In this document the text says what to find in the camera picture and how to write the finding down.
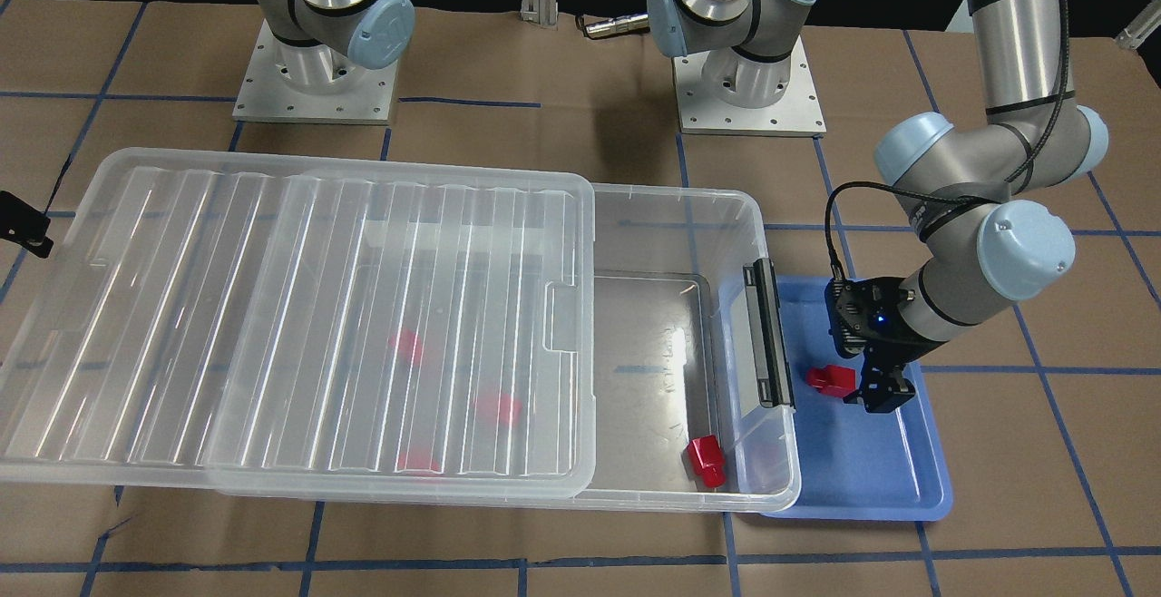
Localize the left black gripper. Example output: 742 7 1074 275
824 276 926 413

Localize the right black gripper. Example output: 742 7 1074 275
0 190 55 259

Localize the red block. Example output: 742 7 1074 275
473 391 525 430
685 436 728 489
385 326 424 368
394 447 444 477
805 365 858 400

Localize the clear plastic box lid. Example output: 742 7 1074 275
3 148 596 504

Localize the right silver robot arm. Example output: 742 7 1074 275
3 0 414 232

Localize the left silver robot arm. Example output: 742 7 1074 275
646 0 1108 413

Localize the blue plastic tray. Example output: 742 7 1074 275
717 276 953 522

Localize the clear plastic storage box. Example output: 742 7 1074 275
205 178 767 512

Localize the black box latch handle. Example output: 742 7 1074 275
743 258 795 408

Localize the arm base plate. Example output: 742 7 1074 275
672 36 828 137
232 22 401 125

